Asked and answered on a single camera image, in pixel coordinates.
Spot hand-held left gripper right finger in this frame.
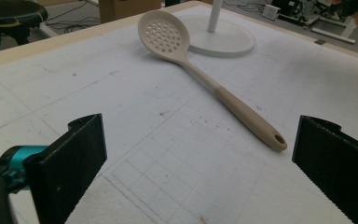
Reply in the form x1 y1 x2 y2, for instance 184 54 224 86
292 115 358 224

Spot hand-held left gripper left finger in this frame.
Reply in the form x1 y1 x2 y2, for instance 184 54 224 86
23 113 108 224

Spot black floor cables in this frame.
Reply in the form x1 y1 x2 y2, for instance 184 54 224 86
46 0 102 35

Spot white grid mat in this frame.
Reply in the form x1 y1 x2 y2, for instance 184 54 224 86
0 4 358 224

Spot black round stool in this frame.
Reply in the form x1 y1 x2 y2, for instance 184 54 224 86
0 0 49 53

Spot beige slotted spoon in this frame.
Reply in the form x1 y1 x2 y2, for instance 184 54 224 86
137 9 288 153

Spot white desk foot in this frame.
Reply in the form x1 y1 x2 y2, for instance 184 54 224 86
310 15 358 45

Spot brown cardboard box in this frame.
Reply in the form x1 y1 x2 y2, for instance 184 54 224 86
98 0 162 24

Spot white power adapter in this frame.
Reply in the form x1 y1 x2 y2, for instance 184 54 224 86
261 4 282 21

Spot white utensil stand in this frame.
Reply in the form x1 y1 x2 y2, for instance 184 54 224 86
180 0 256 59

